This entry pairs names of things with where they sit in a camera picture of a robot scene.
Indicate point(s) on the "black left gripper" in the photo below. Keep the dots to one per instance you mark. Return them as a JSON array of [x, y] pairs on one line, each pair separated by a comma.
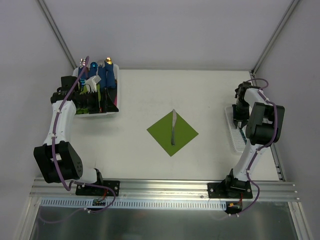
[[100, 100]]

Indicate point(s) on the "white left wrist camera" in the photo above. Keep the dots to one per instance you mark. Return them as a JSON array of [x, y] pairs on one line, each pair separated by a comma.
[[92, 83]]

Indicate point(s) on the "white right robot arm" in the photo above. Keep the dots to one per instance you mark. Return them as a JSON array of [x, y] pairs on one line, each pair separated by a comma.
[[263, 121]]

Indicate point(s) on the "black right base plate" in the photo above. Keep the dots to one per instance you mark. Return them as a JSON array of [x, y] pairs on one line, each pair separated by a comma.
[[216, 190]]

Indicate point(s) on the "white bin of rolled napkins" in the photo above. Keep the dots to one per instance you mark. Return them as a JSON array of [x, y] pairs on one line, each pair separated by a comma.
[[119, 82]]

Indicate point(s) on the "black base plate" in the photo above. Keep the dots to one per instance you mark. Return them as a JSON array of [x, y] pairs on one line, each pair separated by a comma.
[[107, 188], [216, 190]]

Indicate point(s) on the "white slotted cable duct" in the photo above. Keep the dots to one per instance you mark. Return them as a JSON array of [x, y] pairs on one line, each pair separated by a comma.
[[215, 205]]

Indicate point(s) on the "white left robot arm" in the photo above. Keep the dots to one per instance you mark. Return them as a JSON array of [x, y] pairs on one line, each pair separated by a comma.
[[57, 160]]

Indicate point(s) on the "green paper napkin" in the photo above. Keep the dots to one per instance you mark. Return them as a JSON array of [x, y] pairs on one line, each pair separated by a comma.
[[161, 131]]

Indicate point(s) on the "white perforated utensil tray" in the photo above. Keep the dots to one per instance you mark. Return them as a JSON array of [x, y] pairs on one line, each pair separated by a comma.
[[234, 133]]

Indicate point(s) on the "aluminium mounting rail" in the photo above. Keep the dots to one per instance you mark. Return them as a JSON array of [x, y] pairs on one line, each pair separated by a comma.
[[278, 191]]

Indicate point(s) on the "silver table knife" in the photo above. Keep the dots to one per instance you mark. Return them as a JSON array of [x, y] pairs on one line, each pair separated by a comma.
[[174, 119]]

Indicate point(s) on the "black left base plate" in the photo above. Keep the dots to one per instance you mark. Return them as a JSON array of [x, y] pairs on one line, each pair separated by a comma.
[[107, 188]]

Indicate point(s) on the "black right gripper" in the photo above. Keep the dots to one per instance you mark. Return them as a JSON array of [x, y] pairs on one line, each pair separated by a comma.
[[240, 117]]

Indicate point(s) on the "green rolled napkin bundle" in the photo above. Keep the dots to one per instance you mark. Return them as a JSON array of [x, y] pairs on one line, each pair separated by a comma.
[[98, 97]]

